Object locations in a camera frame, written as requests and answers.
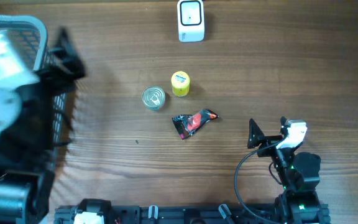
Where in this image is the red black snack packet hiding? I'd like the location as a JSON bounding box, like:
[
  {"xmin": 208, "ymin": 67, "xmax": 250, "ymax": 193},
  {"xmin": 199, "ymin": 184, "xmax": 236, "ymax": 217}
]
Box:
[{"xmin": 172, "ymin": 109, "xmax": 219, "ymax": 140}]

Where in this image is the tin can with pull tab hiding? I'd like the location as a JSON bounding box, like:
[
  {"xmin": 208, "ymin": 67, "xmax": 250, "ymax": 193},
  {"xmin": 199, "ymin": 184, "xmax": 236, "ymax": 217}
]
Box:
[{"xmin": 142, "ymin": 86, "xmax": 165, "ymax": 111}]

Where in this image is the yellow candy jar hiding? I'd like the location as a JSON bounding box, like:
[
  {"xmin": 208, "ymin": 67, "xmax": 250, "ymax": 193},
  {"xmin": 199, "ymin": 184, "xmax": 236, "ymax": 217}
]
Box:
[{"xmin": 171, "ymin": 71, "xmax": 190, "ymax": 97}]

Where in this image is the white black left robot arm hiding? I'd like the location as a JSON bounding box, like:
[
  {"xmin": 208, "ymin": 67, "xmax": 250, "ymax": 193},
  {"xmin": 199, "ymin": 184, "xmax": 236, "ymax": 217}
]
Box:
[{"xmin": 0, "ymin": 29, "xmax": 85, "ymax": 223}]

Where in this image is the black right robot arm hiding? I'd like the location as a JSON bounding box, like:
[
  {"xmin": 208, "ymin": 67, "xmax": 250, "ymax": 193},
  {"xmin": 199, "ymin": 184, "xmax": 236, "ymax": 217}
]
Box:
[{"xmin": 247, "ymin": 117, "xmax": 325, "ymax": 223}]

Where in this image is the white barcode scanner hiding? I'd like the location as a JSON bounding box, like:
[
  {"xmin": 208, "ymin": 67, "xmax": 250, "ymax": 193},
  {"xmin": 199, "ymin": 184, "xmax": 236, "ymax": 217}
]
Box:
[{"xmin": 177, "ymin": 0, "xmax": 205, "ymax": 42}]

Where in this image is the grey plastic mesh basket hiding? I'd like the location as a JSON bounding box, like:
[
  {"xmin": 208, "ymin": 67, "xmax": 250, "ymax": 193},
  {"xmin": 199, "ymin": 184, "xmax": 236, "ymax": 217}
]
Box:
[{"xmin": 0, "ymin": 14, "xmax": 74, "ymax": 169}]

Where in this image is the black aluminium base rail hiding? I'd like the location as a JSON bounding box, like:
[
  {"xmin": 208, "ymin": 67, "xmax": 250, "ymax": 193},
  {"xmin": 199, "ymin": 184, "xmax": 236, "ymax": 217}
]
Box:
[{"xmin": 53, "ymin": 198, "xmax": 331, "ymax": 224}]

